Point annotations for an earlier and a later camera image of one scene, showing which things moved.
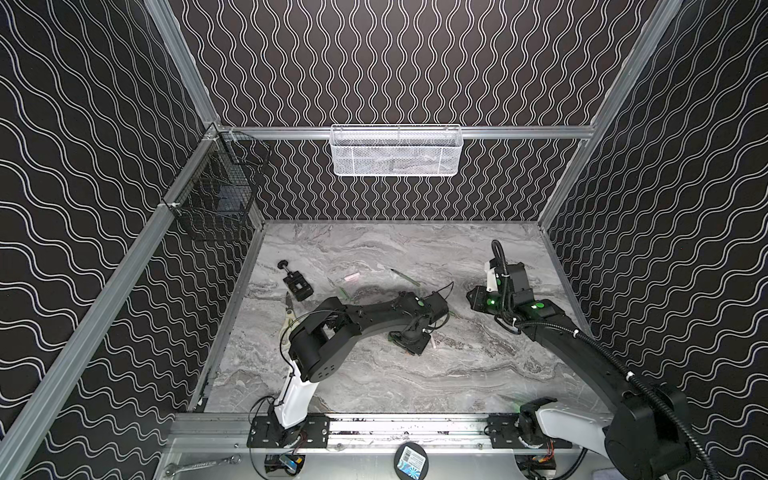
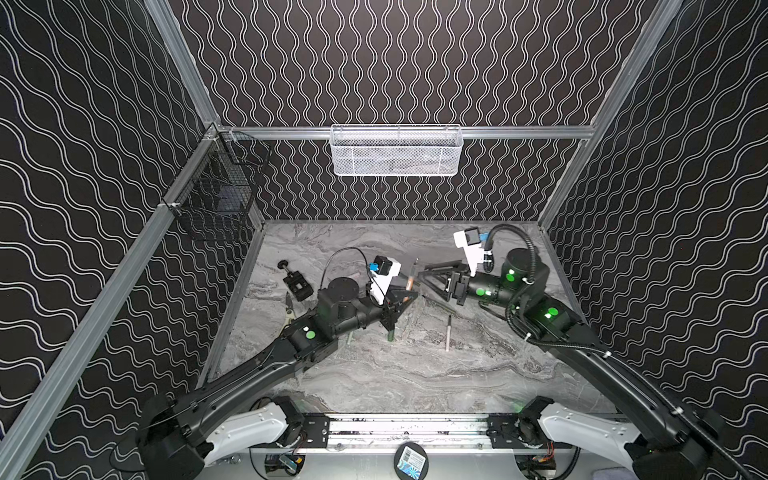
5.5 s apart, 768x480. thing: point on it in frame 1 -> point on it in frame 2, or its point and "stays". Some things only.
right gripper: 480,298 -> 454,284
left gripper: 411,339 -> 389,309
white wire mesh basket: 396,150 stays
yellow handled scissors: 287,328 stays
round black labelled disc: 411,462 stays
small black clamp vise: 295,281 stays
